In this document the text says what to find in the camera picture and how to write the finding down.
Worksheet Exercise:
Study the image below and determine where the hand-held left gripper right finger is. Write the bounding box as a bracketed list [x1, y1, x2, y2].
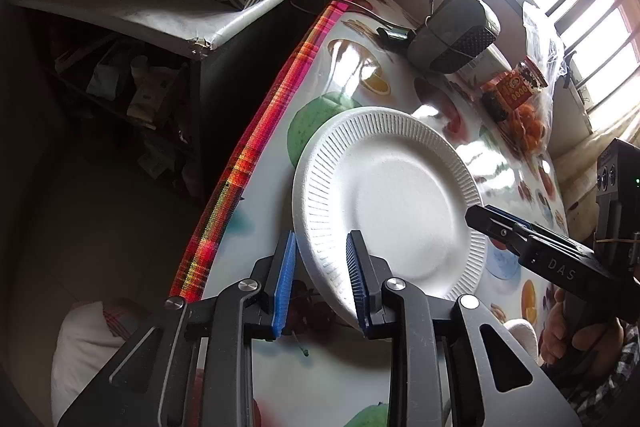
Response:
[346, 231, 583, 427]

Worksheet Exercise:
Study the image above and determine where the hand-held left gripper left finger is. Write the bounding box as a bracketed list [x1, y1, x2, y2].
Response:
[57, 231, 301, 427]

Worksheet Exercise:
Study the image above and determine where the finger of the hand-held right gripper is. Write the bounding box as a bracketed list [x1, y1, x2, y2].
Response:
[482, 204, 540, 235]
[464, 206, 527, 260]

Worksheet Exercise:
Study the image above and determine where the white paper plate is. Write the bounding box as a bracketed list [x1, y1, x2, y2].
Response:
[292, 106, 488, 328]

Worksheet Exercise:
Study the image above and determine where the person's right forearm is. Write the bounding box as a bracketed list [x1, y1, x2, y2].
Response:
[550, 347, 640, 420]

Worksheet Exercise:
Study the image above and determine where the person's right hand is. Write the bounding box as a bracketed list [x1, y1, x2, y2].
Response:
[541, 286, 626, 382]

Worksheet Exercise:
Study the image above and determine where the white soft cloth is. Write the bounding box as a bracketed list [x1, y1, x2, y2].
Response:
[502, 319, 542, 364]

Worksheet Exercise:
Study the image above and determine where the plastic bag of oranges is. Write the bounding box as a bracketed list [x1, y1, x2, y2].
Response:
[479, 2, 569, 160]

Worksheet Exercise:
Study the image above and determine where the red snack jar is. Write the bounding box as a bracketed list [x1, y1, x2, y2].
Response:
[499, 61, 549, 108]

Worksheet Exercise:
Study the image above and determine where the red plaid cloth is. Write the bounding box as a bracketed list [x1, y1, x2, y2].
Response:
[169, 0, 359, 304]

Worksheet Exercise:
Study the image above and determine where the grey portable speaker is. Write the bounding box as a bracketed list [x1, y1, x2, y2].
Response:
[407, 0, 501, 75]

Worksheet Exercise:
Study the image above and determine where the white cloth bundle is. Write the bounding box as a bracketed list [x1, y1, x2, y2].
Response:
[50, 299, 147, 427]

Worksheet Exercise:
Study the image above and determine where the fruit print tablecloth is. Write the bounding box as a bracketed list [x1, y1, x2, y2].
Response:
[197, 0, 571, 427]

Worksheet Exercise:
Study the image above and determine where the black clip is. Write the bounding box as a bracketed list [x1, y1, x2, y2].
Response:
[376, 27, 417, 54]

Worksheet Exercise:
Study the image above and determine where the pile of paper packets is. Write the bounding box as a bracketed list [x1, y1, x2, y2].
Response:
[54, 32, 197, 188]

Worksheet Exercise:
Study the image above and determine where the white shelf unit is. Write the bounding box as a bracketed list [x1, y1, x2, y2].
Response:
[10, 0, 336, 208]

